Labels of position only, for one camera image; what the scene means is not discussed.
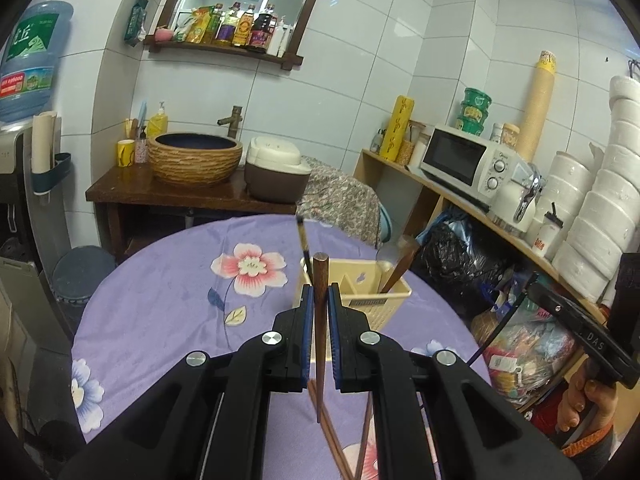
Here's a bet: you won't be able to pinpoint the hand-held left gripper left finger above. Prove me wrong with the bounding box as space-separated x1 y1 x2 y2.
57 284 316 480

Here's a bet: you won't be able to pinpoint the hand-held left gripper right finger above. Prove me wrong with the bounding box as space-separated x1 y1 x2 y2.
326 282 583 480

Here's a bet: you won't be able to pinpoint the cream plastic utensil basket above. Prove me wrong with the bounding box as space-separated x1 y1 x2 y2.
299 257 412 332

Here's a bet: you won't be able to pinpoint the black chopstick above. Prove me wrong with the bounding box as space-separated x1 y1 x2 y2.
296 215 312 271

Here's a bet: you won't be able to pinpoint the person's right forearm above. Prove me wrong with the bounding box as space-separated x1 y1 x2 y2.
564 424 622 480

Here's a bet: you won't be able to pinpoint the person's right hand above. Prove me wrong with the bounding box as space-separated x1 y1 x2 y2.
556 360 621 448

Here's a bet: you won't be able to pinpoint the colourful plastic bags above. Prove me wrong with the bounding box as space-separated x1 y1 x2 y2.
470 270 592 412

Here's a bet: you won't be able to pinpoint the white tumbler with red print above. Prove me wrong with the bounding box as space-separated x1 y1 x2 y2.
531 203 565 260

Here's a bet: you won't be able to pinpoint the tall stack of white bowls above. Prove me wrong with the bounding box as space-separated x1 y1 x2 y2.
551 76 640 307

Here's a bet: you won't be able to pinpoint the black plastic bag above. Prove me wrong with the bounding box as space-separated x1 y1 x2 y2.
415 210 517 322

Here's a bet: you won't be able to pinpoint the white thermos kettle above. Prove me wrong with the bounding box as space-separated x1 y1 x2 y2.
492 162 546 234

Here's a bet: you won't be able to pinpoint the short stack of white bowls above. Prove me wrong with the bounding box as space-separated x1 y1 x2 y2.
535 151 597 233

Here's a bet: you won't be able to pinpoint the purple floral tablecloth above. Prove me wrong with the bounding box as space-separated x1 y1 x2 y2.
71 214 493 480

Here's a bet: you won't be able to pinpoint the floral patterned cloth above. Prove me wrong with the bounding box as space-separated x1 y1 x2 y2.
298 155 382 249

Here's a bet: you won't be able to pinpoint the light wooden shelf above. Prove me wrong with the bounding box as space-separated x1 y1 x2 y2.
353 149 608 321

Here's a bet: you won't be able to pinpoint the brown white rice cooker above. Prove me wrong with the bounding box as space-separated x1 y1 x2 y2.
244 135 312 205

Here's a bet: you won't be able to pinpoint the white microwave oven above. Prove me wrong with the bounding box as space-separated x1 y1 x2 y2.
419 124 529 211

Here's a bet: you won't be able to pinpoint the woven pattern wash basin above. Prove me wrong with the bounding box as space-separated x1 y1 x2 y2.
146 132 244 187

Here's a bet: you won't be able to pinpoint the clear storage jar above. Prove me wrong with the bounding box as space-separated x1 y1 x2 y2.
397 120 432 167

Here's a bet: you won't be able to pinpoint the tall stack of beige cups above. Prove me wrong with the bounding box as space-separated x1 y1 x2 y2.
515 51 558 164

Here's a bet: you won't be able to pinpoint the dark wooden washstand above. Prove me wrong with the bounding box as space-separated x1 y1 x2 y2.
85 162 301 262

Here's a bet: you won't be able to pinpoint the tall yellow box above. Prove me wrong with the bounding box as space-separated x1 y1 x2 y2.
379 95 416 161

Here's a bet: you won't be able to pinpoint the bronze faucet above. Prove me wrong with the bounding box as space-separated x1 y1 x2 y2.
217 105 244 139

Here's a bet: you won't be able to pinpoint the yellow soap pump bottle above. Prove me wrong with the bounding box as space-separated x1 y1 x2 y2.
146 101 170 137

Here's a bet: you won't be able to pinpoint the dark teal cup holder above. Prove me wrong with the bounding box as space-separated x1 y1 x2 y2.
30 152 72 196

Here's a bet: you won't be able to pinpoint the dark soy sauce bottle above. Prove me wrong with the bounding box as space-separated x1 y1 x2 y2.
248 4 278 54

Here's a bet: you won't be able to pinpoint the amber sauce bottle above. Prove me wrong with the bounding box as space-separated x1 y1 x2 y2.
232 4 256 50

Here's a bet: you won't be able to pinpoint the purple label bottle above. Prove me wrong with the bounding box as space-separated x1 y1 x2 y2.
216 2 241 47

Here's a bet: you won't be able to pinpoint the yellow green refill pouch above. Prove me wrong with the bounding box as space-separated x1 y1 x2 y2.
184 7 213 44

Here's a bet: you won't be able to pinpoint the stack of white paper cups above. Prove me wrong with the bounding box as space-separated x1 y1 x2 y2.
31 111 57 171

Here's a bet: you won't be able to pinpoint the grey water dispenser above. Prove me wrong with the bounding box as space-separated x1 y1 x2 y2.
0 121 61 281

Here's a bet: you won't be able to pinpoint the hanging green packet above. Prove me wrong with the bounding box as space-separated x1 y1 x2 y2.
124 0 150 47

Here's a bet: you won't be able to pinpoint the blue water jug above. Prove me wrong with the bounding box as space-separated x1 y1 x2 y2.
0 0 75 123

